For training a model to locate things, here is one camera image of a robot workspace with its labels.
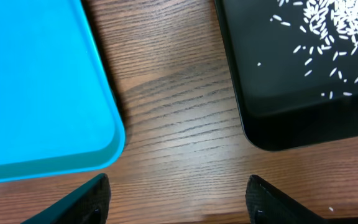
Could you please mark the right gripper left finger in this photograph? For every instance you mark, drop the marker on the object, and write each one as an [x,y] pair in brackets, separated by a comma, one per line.
[88,204]

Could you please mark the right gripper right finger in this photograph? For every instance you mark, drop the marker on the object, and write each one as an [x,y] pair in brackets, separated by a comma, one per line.
[267,204]

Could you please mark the white rice pile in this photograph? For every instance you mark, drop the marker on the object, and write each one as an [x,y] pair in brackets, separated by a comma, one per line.
[305,49]

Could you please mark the teal plastic tray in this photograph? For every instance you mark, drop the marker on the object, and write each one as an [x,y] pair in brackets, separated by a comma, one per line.
[58,114]

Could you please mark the black rectangular tray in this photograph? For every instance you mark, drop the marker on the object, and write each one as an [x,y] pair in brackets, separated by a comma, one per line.
[279,123]

